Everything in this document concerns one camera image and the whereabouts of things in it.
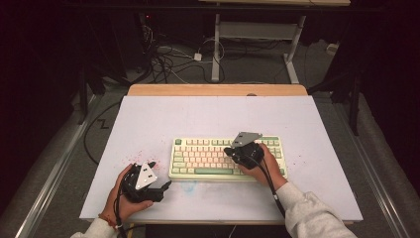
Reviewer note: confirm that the white table mat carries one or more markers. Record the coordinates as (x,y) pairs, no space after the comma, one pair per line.
(214,115)

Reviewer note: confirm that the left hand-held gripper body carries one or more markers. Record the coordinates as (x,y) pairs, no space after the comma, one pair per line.
(146,177)

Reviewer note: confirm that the wooden table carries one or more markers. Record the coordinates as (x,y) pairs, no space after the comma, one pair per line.
(214,90)

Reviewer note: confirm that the white power adapter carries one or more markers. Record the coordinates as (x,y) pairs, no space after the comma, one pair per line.
(197,57)

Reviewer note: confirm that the black stand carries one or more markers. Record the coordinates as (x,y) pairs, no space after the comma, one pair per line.
(355,105)
(82,99)

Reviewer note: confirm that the metal floor rail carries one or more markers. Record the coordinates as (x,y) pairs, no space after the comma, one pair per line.
(373,172)
(56,165)

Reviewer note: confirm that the cream green pink keyboard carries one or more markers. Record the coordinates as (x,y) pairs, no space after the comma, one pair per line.
(198,158)

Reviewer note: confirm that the person's left hand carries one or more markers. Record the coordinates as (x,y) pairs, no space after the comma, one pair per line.
(132,208)

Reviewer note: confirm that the person's right hand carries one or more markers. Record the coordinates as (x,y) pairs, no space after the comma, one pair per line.
(277,173)

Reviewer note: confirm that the white-legged desk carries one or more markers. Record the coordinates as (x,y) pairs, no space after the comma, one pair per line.
(216,49)

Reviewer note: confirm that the white power strip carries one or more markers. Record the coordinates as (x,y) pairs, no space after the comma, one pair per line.
(332,48)

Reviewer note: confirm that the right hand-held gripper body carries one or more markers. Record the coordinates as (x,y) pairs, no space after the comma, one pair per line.
(246,139)

